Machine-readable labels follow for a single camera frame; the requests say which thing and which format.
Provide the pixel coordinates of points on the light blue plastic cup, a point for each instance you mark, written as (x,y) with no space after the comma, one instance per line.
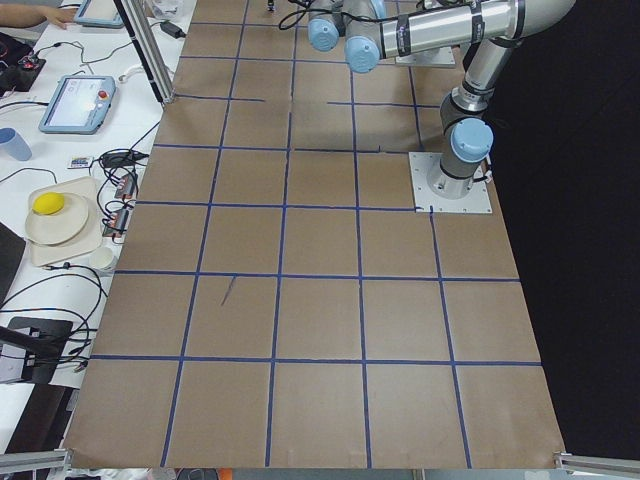
(14,144)

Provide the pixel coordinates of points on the circuit board with wires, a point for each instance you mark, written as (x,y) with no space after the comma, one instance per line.
(127,186)

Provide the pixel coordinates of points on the blue teach pendant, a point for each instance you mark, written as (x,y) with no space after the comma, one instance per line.
(79,105)
(98,13)

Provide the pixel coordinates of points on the clear plastic bag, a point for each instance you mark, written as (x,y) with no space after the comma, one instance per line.
(166,9)

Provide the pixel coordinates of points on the black power adapter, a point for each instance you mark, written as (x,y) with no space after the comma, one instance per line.
(171,29)

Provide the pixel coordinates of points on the black device stand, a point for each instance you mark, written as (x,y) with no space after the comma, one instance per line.
(31,349)

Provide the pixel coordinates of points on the beige tray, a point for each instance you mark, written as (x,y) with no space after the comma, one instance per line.
(86,241)

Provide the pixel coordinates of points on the person at desk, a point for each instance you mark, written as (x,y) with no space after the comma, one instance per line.
(26,16)

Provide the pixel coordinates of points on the beige plate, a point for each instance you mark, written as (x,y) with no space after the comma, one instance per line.
(60,227)

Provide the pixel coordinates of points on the small colourful card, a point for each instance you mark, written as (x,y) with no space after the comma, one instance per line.
(80,162)

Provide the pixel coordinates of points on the white paper cup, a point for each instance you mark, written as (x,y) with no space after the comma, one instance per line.
(103,260)

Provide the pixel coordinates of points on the aluminium frame post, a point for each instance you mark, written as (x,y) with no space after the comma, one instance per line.
(136,23)

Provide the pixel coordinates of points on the yellow lemon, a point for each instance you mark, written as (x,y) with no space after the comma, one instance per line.
(48,203)

